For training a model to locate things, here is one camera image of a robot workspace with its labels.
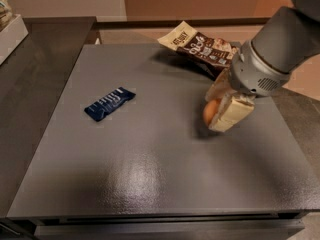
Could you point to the orange fruit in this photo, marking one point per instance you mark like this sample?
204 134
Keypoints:
210 110

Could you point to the dark drawer cabinet front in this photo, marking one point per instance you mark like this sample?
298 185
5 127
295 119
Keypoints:
230 227

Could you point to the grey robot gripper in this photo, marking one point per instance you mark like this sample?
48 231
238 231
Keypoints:
254 73

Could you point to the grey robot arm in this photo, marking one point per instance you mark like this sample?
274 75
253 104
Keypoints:
290 37

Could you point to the blue rxbar blueberry wrapper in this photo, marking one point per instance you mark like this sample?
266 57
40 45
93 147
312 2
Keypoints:
108 104

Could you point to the white box on counter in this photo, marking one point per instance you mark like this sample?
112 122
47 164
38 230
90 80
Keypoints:
11 36

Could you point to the brown white snack bag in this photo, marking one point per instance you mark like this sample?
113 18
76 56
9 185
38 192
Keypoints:
213 55

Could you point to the dark side counter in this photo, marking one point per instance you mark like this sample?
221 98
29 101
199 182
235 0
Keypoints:
31 82

